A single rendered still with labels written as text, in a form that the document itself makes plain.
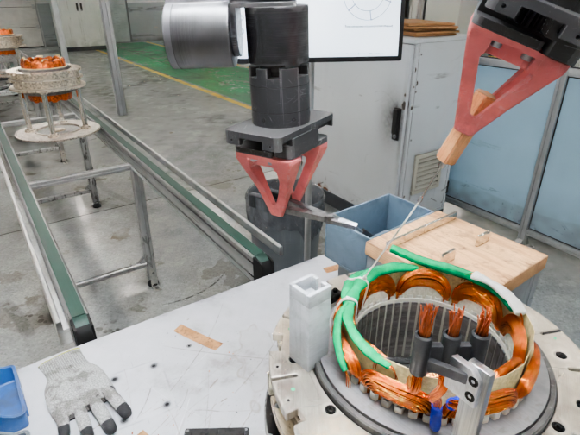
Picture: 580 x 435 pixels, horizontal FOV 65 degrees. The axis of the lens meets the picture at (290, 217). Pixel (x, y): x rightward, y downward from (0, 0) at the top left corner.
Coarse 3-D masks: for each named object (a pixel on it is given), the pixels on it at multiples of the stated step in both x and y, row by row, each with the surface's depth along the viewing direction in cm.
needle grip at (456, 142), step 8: (480, 96) 33; (488, 96) 33; (472, 104) 34; (480, 104) 34; (488, 104) 34; (472, 112) 34; (448, 136) 36; (456, 136) 35; (464, 136) 35; (472, 136) 35; (448, 144) 36; (456, 144) 36; (464, 144) 36; (440, 152) 37; (448, 152) 36; (456, 152) 36; (440, 160) 37; (448, 160) 36; (456, 160) 36
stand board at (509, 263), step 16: (416, 224) 78; (448, 224) 78; (464, 224) 78; (384, 240) 73; (416, 240) 73; (432, 240) 73; (448, 240) 73; (464, 240) 73; (496, 240) 73; (384, 256) 71; (432, 256) 69; (464, 256) 69; (480, 256) 69; (496, 256) 69; (512, 256) 69; (528, 256) 69; (544, 256) 69; (480, 272) 65; (496, 272) 65; (512, 272) 65; (528, 272) 66; (512, 288) 65
